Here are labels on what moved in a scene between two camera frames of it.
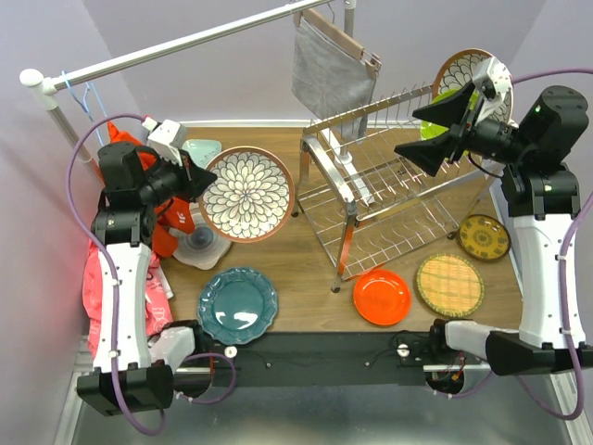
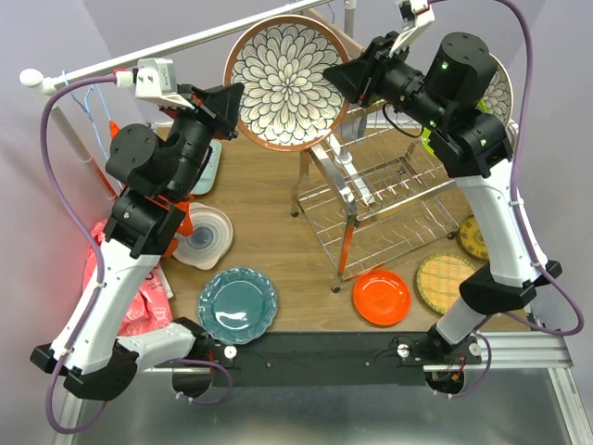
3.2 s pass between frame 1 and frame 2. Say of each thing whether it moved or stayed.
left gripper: moved
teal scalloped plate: stayed
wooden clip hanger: stayed
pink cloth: stayed
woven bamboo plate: stayed
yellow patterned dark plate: stayed
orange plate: stayed
